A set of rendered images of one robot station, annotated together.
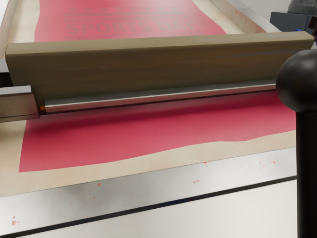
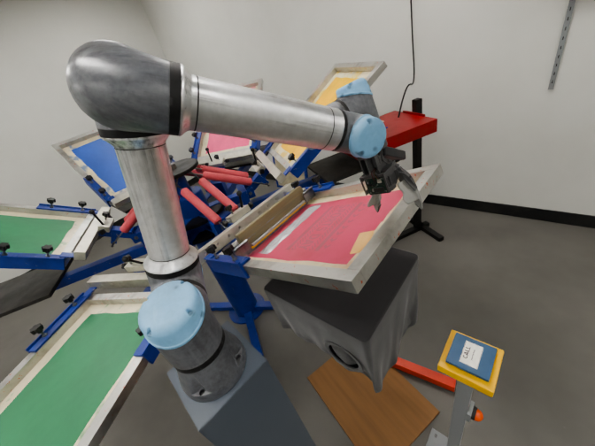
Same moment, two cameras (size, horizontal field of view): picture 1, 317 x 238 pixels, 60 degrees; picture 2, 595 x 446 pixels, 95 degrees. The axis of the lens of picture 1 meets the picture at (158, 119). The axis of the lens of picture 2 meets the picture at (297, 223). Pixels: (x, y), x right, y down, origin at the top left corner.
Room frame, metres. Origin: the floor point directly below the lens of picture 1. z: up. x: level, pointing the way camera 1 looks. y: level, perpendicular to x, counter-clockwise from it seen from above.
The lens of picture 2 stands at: (1.36, -0.38, 1.77)
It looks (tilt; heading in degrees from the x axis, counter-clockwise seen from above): 33 degrees down; 155
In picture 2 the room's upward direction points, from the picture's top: 17 degrees counter-clockwise
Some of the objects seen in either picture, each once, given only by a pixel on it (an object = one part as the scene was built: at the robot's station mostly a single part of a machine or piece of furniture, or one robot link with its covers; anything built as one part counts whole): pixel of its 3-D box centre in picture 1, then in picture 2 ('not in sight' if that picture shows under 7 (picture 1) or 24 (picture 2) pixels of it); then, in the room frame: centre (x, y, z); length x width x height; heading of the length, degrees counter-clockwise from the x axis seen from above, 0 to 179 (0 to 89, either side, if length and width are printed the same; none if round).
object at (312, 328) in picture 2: not in sight; (320, 330); (0.71, -0.12, 0.77); 0.46 x 0.09 x 0.36; 16
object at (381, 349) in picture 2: not in sight; (395, 326); (0.88, 0.12, 0.74); 0.45 x 0.03 x 0.43; 106
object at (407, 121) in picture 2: not in sight; (379, 133); (-0.07, 1.12, 1.06); 0.61 x 0.46 x 0.12; 76
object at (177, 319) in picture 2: not in sight; (181, 320); (0.88, -0.47, 1.37); 0.13 x 0.12 x 0.14; 171
